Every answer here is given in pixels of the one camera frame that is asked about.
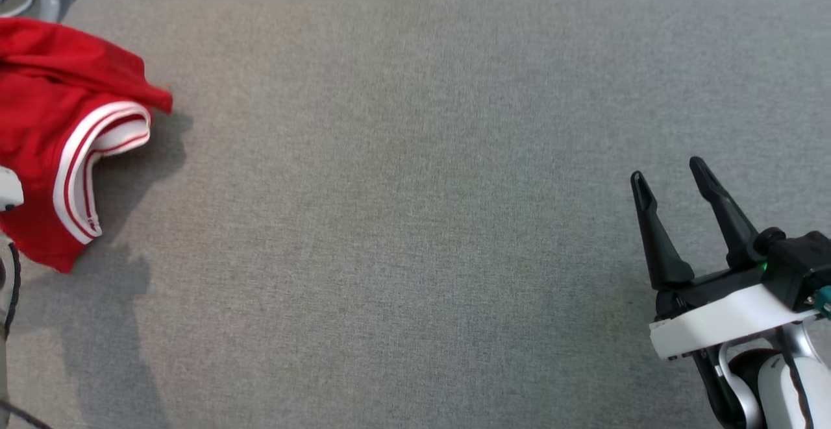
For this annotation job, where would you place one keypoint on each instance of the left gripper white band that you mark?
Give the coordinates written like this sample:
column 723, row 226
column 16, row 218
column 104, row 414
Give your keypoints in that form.
column 8, row 190

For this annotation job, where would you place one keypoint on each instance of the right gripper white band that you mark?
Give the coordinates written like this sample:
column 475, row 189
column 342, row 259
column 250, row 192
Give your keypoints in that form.
column 720, row 322

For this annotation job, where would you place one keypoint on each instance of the red jersey with white trim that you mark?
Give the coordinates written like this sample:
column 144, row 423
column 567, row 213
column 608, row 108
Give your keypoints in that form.
column 39, row 111

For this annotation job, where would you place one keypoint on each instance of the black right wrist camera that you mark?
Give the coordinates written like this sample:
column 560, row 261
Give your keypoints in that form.
column 802, row 267

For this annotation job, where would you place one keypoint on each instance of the teal right camera connector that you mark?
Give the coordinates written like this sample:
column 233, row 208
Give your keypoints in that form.
column 824, row 302

